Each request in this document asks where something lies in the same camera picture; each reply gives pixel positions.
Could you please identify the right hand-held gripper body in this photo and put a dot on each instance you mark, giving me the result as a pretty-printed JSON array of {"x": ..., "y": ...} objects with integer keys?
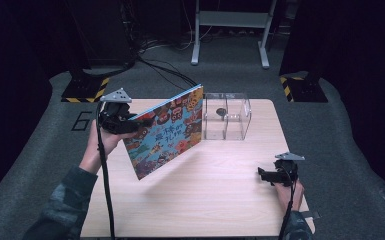
[{"x": 286, "y": 171}]

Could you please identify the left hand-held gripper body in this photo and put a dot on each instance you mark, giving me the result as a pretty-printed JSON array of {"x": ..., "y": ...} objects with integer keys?
[{"x": 115, "y": 116}]

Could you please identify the animal cartoon picture book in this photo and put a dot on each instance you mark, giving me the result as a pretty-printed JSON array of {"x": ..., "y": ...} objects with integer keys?
[{"x": 170, "y": 140}]

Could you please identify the clear acrylic book box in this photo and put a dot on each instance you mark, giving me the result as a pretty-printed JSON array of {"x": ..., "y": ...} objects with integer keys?
[{"x": 236, "y": 116}]

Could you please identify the person's right hand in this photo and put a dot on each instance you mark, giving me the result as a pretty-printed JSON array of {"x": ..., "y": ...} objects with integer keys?
[{"x": 290, "y": 196}]

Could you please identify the person's left hand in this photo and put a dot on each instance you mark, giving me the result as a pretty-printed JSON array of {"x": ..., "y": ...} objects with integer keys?
[{"x": 100, "y": 146}]

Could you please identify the black stand yellow-striped base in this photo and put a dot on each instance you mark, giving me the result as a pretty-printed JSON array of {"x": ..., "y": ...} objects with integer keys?
[
  {"x": 305, "y": 88},
  {"x": 85, "y": 90}
]

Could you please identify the small dark round object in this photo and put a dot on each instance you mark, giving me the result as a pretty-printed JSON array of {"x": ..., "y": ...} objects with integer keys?
[{"x": 221, "y": 112}]

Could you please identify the white metal stand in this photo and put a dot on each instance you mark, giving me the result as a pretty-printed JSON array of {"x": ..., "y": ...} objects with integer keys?
[{"x": 230, "y": 18}]

